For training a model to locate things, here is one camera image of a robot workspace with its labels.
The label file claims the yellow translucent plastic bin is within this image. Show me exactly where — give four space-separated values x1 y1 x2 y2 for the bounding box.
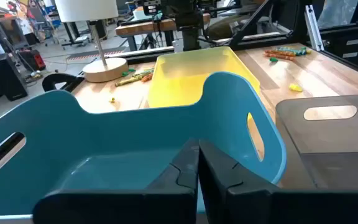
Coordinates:
147 46 262 109

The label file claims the red and black box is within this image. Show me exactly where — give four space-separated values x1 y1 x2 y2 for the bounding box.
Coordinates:
19 49 47 72

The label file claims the wooden top workbench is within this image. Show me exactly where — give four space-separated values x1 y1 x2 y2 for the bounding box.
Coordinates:
115 14 211 52

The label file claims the black aluminium rig frame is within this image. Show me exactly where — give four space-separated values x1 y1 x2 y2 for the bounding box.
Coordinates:
42 0 358 93

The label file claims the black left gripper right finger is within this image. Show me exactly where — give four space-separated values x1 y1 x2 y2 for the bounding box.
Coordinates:
198 139 358 224

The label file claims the grey plastic sheet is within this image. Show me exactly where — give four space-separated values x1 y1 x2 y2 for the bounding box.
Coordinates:
317 0 358 29

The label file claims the teal plastic bin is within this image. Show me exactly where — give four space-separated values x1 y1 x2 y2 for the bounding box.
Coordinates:
0 71 288 224

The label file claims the white cylinder shade table lamp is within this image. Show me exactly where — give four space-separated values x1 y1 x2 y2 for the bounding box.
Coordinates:
54 0 129 83

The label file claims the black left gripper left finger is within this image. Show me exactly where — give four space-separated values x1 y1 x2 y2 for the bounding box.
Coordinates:
32 138 200 224

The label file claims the black frame handle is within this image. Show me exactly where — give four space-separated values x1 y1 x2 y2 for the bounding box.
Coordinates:
42 73 85 93

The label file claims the smoky grey translucent bin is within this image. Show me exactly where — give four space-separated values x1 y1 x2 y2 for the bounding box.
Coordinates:
275 94 358 192

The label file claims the silver aluminium extrusion piece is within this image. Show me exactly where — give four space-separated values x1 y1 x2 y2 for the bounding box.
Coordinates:
305 4 325 52

